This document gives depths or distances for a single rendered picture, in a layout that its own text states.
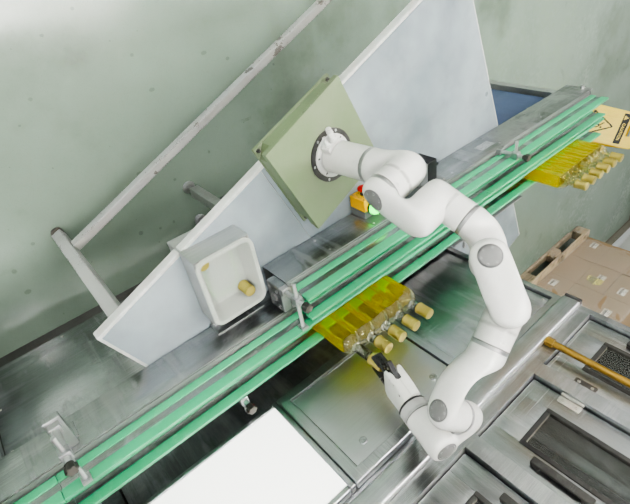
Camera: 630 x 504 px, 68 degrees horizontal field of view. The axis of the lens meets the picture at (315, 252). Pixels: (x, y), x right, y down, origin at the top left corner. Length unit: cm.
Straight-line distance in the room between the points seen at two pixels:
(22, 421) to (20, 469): 45
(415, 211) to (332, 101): 44
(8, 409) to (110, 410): 59
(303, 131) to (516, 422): 97
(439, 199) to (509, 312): 30
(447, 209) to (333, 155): 36
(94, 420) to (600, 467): 125
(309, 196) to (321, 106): 25
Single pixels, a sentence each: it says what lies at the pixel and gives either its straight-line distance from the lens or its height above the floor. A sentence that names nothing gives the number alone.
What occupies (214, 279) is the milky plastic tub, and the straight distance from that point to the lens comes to 135.
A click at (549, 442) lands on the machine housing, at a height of 156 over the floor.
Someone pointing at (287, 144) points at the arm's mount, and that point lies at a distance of 127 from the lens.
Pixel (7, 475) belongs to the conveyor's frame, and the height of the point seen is 82.
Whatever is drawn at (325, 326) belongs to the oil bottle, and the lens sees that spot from 138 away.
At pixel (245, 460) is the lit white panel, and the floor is 107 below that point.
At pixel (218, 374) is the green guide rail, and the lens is 133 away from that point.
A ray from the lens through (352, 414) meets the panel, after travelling 137.
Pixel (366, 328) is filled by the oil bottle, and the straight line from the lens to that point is 136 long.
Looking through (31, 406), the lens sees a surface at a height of 39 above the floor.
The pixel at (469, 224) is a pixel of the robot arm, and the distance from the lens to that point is 112.
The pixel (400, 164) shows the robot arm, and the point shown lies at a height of 110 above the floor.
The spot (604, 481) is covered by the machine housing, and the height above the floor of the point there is 170.
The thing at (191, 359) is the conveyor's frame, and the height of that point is 83.
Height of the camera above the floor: 181
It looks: 43 degrees down
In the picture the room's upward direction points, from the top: 121 degrees clockwise
